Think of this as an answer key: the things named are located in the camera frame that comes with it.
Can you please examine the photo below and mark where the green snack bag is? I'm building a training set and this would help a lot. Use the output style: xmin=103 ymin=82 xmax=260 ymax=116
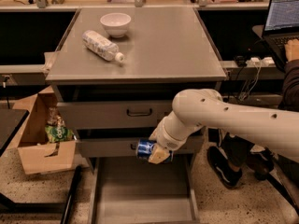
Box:
xmin=45 ymin=126 xmax=73 ymax=143

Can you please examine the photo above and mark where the blue pepsi can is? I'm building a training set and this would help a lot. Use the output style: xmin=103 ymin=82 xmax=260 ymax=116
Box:
xmin=135 ymin=138 xmax=174 ymax=164

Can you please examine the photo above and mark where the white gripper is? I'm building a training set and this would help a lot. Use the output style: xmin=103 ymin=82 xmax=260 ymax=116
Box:
xmin=149 ymin=119 xmax=187 ymax=164

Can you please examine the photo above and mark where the grey middle drawer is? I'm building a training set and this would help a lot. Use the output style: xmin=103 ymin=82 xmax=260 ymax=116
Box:
xmin=77 ymin=135 xmax=205 ymax=158

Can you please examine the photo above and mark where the dark patterned trouser leg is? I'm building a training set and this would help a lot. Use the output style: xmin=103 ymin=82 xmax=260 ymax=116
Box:
xmin=221 ymin=133 xmax=274 ymax=175

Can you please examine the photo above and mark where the clear plastic water bottle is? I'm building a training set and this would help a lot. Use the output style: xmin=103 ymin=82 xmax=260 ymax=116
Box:
xmin=82 ymin=30 xmax=124 ymax=63

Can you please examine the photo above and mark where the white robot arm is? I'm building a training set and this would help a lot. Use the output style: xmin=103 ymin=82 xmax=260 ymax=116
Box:
xmin=149 ymin=89 xmax=299 ymax=164

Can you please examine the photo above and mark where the black laptop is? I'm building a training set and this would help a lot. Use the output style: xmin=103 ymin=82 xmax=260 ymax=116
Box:
xmin=262 ymin=0 xmax=299 ymax=72

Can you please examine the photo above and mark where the grey open bottom drawer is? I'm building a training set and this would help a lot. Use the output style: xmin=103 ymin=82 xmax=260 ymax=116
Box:
xmin=88 ymin=155 xmax=200 ymax=224

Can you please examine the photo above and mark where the black sneaker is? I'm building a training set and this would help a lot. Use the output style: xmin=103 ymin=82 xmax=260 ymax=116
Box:
xmin=207 ymin=147 xmax=242 ymax=189

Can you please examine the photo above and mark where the grey drawer cabinet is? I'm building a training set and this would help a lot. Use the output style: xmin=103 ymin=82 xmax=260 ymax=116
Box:
xmin=45 ymin=6 xmax=227 ymax=161

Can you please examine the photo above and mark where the person's hand on laptop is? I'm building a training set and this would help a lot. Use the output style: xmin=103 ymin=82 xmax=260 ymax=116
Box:
xmin=285 ymin=39 xmax=299 ymax=62

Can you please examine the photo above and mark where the brown cardboard box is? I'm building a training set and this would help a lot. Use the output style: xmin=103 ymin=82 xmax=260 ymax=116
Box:
xmin=11 ymin=87 xmax=84 ymax=175

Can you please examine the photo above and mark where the white ceramic bowl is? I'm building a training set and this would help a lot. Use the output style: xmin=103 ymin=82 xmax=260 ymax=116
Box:
xmin=100 ymin=13 xmax=132 ymax=37

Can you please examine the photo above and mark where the white power strip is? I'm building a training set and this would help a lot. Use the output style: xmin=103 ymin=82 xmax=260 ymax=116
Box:
xmin=246 ymin=57 xmax=275 ymax=67

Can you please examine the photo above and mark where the grey top drawer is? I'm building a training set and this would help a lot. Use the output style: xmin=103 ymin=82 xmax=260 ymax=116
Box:
xmin=58 ymin=100 xmax=172 ymax=130

